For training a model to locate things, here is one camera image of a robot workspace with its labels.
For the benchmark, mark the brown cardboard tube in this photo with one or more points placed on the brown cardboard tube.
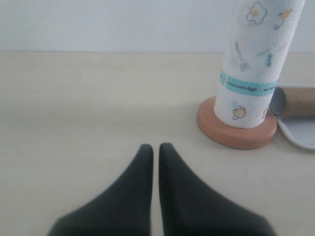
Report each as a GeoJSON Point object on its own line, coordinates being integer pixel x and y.
{"type": "Point", "coordinates": [293, 101]}

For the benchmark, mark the wooden paper towel holder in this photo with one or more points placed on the wooden paper towel holder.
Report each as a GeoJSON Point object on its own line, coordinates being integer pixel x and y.
{"type": "Point", "coordinates": [239, 138]}

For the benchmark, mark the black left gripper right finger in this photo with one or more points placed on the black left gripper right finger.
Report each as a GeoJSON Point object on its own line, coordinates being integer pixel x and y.
{"type": "Point", "coordinates": [189, 207]}

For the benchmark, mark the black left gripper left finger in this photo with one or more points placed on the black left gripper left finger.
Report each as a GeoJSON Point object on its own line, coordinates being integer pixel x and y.
{"type": "Point", "coordinates": [123, 209]}

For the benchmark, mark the white plastic tray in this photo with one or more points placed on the white plastic tray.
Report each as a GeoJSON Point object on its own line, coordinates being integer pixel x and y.
{"type": "Point", "coordinates": [299, 130]}

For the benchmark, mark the printed paper towel roll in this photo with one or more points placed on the printed paper towel roll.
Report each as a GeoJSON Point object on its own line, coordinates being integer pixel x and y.
{"type": "Point", "coordinates": [260, 39]}

